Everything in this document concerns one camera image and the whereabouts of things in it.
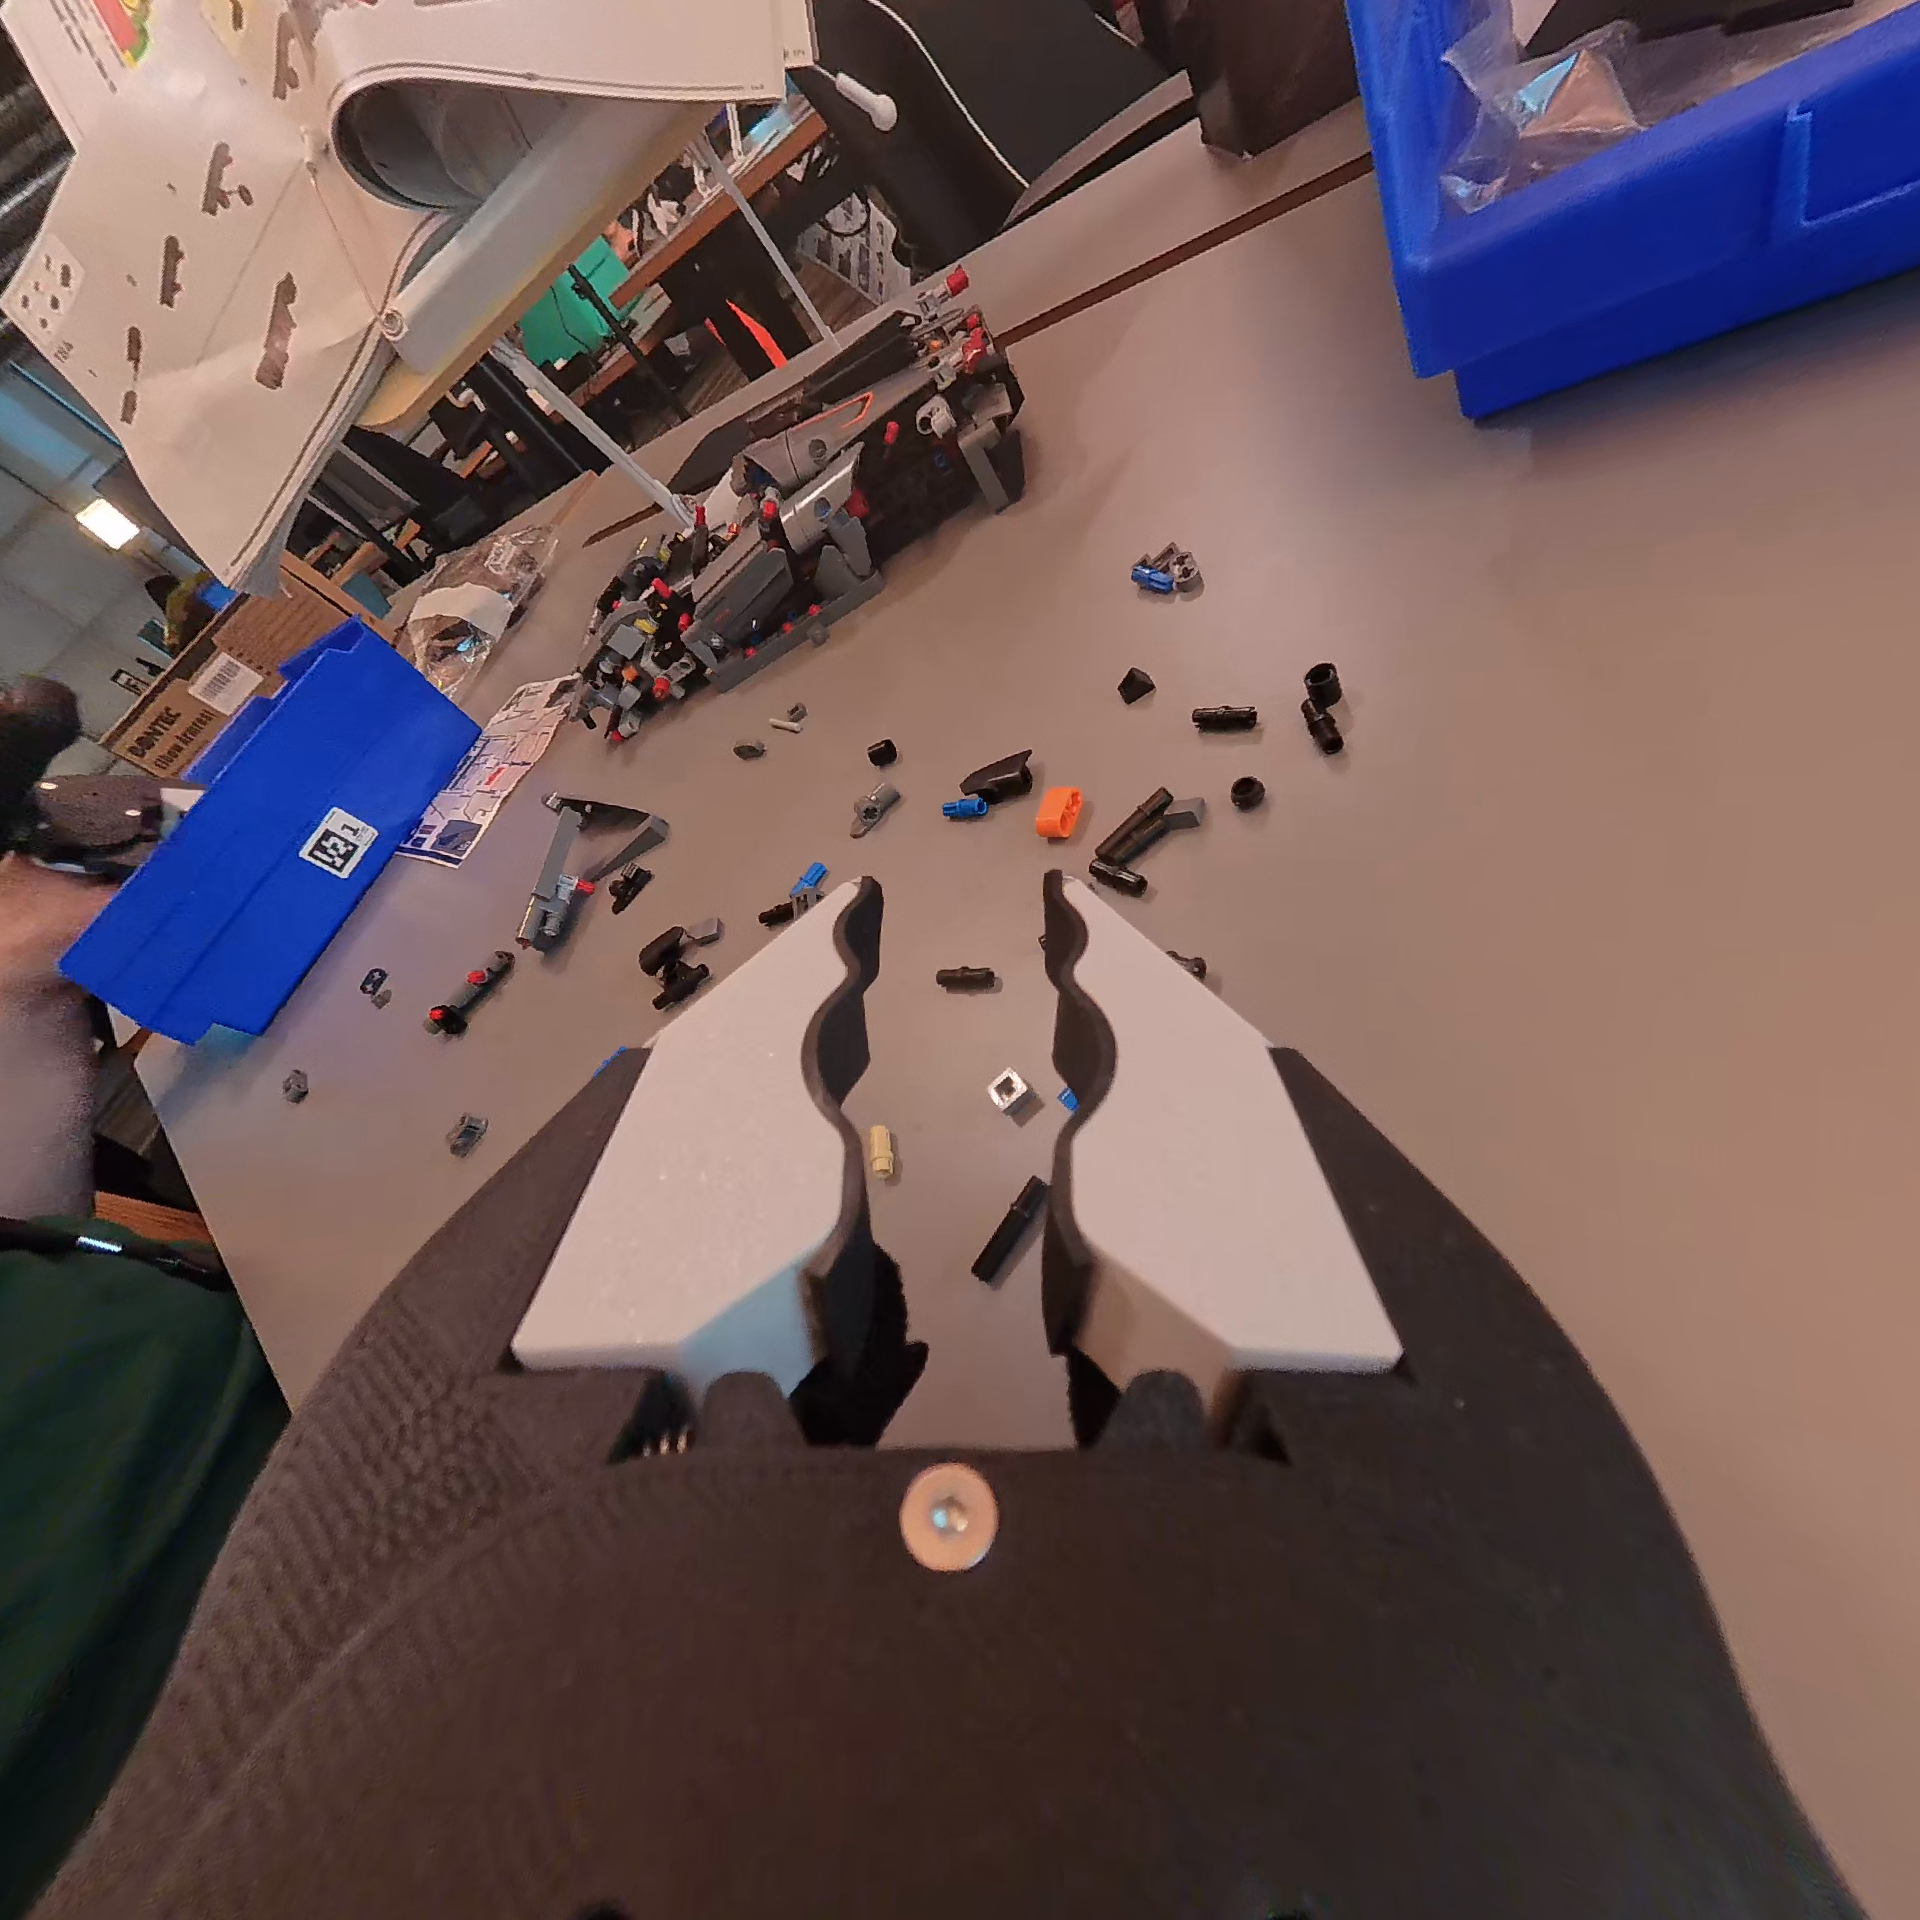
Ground grey lego car model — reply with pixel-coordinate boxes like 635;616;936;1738
574;262;1034;746

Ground lego instruction booklet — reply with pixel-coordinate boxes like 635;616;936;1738
0;0;826;596

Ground scattered loose lego pieces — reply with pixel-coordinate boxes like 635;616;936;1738
637;538;1354;1290

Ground clear bag of lego parts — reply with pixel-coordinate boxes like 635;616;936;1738
391;528;563;702

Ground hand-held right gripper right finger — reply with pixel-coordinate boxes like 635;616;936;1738
1038;870;1407;1397

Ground blue plastic bin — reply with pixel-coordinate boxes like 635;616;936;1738
54;615;490;1048
1339;0;1920;425

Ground lego sticker sheet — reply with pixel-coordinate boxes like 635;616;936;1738
392;674;582;872

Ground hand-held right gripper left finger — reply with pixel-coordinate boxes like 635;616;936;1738
508;878;888;1413

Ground person's left forearm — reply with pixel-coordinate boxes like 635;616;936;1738
0;852;118;1220

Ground black lego set box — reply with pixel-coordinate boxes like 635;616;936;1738
1197;0;1364;161

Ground brown cardboard box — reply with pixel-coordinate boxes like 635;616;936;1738
94;582;404;780

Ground grey lego panel assembly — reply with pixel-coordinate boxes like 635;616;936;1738
514;862;595;957

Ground crumpled clear plastic bags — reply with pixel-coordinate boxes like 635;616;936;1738
1437;0;1870;214

